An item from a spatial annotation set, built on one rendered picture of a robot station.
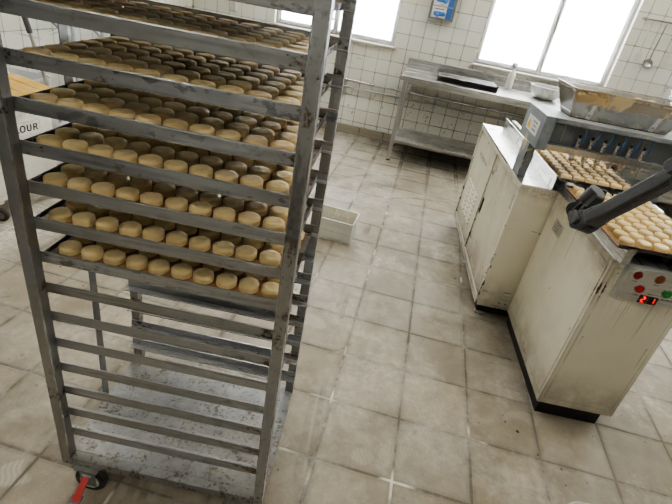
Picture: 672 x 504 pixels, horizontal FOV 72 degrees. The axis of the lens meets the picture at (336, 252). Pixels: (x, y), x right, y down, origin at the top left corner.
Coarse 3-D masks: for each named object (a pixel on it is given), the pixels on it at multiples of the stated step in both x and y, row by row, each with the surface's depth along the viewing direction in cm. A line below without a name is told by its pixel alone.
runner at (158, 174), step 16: (32, 144) 96; (64, 160) 97; (80, 160) 97; (96, 160) 96; (112, 160) 96; (144, 176) 96; (160, 176) 96; (176, 176) 96; (192, 176) 95; (224, 192) 96; (240, 192) 96; (256, 192) 95; (272, 192) 95
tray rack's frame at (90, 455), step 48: (0, 48) 86; (0, 96) 89; (0, 144) 94; (96, 288) 142; (48, 336) 119; (96, 336) 148; (48, 384) 128; (192, 384) 176; (144, 432) 155; (240, 432) 161; (192, 480) 144; (240, 480) 146
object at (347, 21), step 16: (352, 16) 115; (336, 64) 121; (336, 96) 125; (320, 160) 134; (320, 192) 139; (320, 224) 147; (304, 288) 156; (304, 320) 165; (288, 368) 175; (288, 384) 179
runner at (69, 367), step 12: (72, 372) 129; (84, 372) 128; (96, 372) 127; (108, 372) 127; (132, 384) 128; (144, 384) 127; (156, 384) 127; (168, 384) 130; (192, 396) 127; (204, 396) 127; (216, 396) 126; (240, 408) 127; (252, 408) 126; (276, 408) 129
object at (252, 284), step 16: (80, 240) 118; (304, 240) 140; (80, 256) 114; (96, 256) 113; (112, 256) 113; (128, 256) 118; (144, 256) 115; (160, 256) 118; (160, 272) 112; (176, 272) 112; (192, 272) 116; (208, 272) 114; (224, 272) 118; (240, 272) 118; (224, 288) 112; (240, 288) 112; (256, 288) 112; (272, 288) 112
